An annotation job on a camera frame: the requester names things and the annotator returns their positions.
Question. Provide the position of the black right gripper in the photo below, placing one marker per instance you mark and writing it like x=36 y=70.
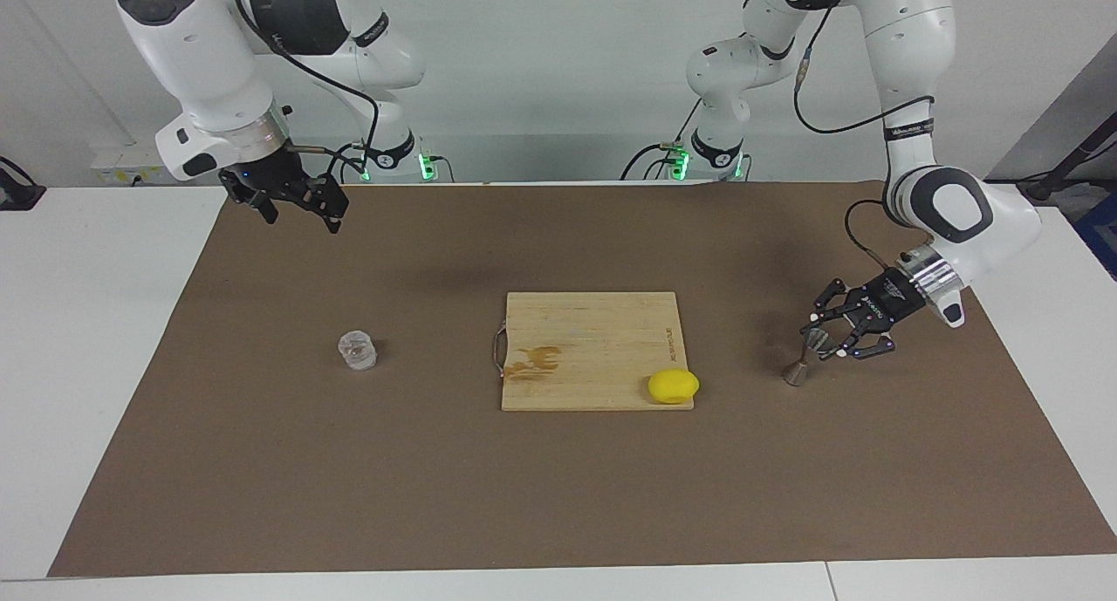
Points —
x=266 y=175

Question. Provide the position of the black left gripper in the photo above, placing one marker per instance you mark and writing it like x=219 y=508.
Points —
x=894 y=296

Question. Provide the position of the steel jigger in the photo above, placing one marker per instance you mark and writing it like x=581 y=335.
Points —
x=796 y=374

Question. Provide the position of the small clear glass cup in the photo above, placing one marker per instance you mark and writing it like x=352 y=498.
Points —
x=357 y=351

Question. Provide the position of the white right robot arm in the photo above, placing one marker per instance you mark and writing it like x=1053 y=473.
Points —
x=201 y=51

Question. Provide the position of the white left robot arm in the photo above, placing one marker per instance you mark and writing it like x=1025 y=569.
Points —
x=907 y=78

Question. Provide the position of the white power strip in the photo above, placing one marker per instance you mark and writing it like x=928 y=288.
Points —
x=131 y=160

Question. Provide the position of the yellow lemon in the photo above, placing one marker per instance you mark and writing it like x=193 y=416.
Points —
x=673 y=386

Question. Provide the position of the black stand leg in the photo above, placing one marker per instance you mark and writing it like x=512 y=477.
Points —
x=1047 y=187

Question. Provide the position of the wooden cutting board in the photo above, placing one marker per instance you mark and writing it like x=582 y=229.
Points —
x=593 y=339

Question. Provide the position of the blue crate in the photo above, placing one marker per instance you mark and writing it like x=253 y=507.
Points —
x=1101 y=235

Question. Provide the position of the black clamp base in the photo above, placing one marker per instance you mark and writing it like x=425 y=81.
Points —
x=17 y=195

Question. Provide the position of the brown table mat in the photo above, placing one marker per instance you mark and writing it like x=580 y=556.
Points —
x=349 y=496

